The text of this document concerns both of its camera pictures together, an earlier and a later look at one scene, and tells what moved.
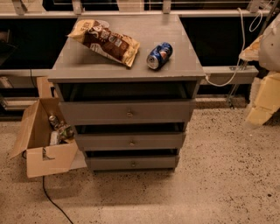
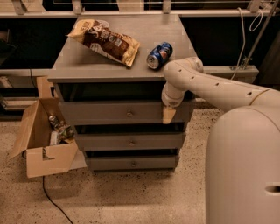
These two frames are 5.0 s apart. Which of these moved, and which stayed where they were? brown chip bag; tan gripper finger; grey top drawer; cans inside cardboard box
Moved: tan gripper finger
Stayed: grey top drawer; cans inside cardboard box; brown chip bag
